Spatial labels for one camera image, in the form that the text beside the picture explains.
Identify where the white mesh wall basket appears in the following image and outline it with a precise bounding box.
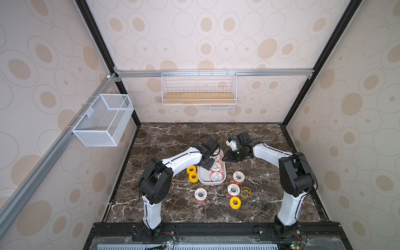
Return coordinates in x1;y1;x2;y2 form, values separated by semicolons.
72;94;134;147

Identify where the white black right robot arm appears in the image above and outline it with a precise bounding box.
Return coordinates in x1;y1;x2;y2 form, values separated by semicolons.
223;132;317;228

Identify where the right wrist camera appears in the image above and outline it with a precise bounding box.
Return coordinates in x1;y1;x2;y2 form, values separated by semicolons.
226;137;238;152

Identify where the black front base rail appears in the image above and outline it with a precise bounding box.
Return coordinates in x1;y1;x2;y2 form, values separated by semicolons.
84;222;352;250

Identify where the orange white tape roll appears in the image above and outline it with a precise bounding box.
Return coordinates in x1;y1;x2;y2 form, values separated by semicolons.
194;188;207;202
211;172;223;182
232;171;245;184
213;153;221;161
227;183;241;197
210;162;221;172

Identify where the white wire wall shelf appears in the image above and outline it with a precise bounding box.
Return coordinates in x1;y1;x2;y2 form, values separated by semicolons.
161;70;238;111

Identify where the yellow tape roll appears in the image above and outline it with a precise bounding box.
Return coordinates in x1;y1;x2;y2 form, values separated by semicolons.
229;196;241;210
186;165;196;175
189;172;199;183

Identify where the white plastic storage box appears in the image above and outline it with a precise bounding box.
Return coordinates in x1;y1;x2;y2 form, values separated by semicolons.
197;150;227;186

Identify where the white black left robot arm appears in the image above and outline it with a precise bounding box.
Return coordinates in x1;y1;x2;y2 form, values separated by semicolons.
138;138;220;230

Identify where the yellow black tape spool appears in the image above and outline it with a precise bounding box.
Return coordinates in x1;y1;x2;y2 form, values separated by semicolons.
241;187;252;199

